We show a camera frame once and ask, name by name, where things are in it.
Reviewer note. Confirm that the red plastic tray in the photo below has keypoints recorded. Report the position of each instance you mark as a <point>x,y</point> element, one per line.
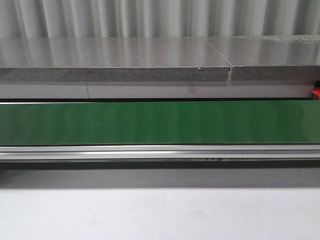
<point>315,93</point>

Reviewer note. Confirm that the green conveyor belt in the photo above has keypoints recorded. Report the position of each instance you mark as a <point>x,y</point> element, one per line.
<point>161,122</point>

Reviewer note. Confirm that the aluminium conveyor side rail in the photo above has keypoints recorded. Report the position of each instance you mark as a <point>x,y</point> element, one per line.
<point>160,156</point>

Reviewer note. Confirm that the grey stone slab right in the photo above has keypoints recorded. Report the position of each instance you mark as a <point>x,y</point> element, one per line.
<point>261,59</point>

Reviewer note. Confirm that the grey stone slab left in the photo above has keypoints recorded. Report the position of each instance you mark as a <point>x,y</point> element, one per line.
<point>110,60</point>

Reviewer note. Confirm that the grey corrugated curtain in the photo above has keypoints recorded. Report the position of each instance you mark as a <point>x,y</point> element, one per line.
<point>158,18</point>

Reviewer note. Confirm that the grey stone slab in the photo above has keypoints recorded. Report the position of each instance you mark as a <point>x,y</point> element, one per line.
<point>261,59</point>
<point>110,60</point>

